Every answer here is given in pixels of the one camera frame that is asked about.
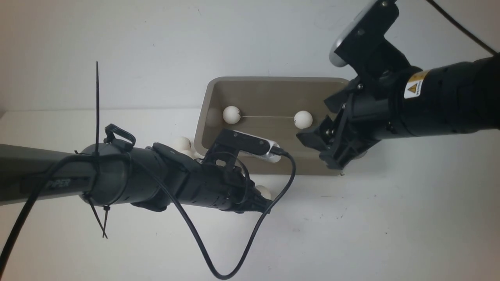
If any black cable tie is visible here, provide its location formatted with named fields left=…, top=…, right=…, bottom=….
left=84, top=61, right=109, bottom=239

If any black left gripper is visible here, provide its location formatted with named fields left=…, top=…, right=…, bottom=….
left=184, top=156, right=272, bottom=213

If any tan plastic bin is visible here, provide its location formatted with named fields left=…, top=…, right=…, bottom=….
left=192, top=76, right=348, bottom=176

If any right camera cable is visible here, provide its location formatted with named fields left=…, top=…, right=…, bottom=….
left=424, top=0, right=500, bottom=55

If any left camera cable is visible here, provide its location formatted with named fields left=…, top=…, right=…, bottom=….
left=0, top=150, right=297, bottom=281

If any plain white ball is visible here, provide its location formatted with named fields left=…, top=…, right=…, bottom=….
left=255, top=185, right=273, bottom=200
left=266, top=153, right=282, bottom=163

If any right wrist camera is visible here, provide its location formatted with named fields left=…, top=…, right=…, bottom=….
left=329, top=0, right=410, bottom=79

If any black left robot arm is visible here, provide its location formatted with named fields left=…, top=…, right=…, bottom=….
left=0, top=143, right=271, bottom=213

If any camera cable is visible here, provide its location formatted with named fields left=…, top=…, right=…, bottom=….
left=0, top=150, right=297, bottom=281
left=424, top=0, right=500, bottom=55

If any white ball lower left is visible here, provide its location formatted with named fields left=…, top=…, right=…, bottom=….
left=180, top=149, right=195, bottom=159

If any white ball upper left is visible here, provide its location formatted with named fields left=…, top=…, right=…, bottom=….
left=171, top=136, right=192, bottom=151

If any white ball with red logo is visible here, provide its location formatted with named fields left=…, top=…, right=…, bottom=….
left=223, top=106, right=241, bottom=124

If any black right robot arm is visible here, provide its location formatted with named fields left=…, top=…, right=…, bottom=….
left=296, top=54, right=500, bottom=170

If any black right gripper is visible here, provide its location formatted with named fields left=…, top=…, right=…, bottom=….
left=296, top=77, right=407, bottom=170

